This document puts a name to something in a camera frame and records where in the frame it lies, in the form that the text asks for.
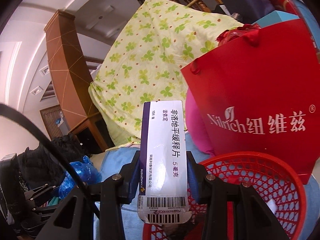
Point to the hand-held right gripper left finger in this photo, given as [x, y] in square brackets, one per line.
[130, 180]

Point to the white purple medicine box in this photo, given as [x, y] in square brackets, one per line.
[162, 142]

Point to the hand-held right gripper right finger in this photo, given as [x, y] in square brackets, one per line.
[193, 180]

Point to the light blue cloth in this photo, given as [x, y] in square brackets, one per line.
[112, 162]

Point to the red paper gift bag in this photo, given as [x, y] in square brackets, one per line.
[250, 92]

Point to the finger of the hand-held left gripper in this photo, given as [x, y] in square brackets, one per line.
[42, 206]
[42, 190]

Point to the dark wooden cabinet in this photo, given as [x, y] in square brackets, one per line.
[92, 135]

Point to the brown wooden arch panel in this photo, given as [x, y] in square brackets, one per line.
[65, 67]

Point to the black ruffled cloth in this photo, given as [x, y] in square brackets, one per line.
[50, 150]

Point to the green clover print quilt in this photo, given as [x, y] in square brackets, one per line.
[150, 55]

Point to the wooden lattice door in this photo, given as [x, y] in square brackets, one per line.
[50, 125]

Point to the red plastic mesh basket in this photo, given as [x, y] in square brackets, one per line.
[250, 158]

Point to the small white packet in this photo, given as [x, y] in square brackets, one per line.
[273, 207]

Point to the blue plastic bag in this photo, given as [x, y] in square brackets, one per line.
[80, 170]

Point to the red plastic bag with knot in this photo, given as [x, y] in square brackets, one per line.
[232, 33]

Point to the teal cardboard box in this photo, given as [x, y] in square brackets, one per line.
[282, 17]

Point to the navy backpack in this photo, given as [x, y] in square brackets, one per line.
[240, 0]

